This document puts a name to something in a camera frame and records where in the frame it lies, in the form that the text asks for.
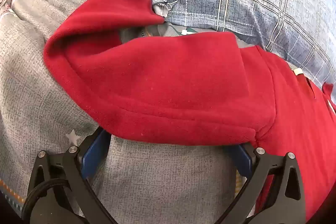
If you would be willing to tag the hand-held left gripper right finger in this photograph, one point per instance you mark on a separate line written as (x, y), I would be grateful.
(239, 159)

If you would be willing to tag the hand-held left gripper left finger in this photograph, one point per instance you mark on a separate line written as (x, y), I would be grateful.
(94, 157)

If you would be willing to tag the red hoodie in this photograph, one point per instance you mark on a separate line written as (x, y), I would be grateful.
(170, 87)

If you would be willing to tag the grey star-print bedsheet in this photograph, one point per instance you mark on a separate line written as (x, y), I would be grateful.
(39, 87)

